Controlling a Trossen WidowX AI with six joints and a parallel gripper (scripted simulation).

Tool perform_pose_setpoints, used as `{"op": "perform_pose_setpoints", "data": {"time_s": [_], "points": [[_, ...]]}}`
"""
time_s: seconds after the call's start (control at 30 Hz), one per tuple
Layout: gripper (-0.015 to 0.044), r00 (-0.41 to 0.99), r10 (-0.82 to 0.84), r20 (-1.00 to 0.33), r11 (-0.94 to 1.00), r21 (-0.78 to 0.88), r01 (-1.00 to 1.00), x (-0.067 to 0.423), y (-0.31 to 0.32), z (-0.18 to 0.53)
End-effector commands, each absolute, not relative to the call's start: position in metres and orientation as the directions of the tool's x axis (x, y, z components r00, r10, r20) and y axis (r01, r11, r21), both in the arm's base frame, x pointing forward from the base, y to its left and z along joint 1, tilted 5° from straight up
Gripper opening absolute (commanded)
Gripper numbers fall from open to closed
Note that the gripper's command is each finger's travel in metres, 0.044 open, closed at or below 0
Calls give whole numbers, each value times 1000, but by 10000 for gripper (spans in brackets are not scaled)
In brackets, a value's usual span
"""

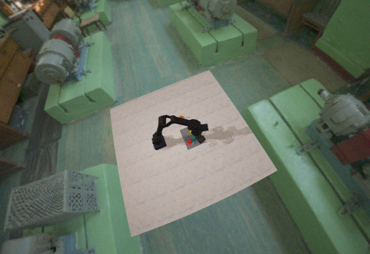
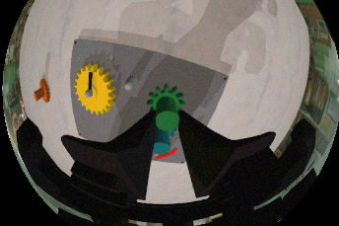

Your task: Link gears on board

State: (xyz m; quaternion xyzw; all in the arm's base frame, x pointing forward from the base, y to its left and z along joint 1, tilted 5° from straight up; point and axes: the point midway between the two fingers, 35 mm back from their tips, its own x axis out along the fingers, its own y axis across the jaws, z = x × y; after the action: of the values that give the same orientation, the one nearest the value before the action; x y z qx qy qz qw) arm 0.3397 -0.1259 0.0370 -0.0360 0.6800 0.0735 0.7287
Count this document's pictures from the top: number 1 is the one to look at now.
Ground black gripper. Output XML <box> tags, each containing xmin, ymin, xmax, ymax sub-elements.
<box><xmin>191</xmin><ymin>131</ymin><xmax>206</xmax><ymax>143</ymax></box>

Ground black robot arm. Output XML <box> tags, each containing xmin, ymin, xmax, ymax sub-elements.
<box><xmin>152</xmin><ymin>115</ymin><xmax>209</xmax><ymax>147</ymax></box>

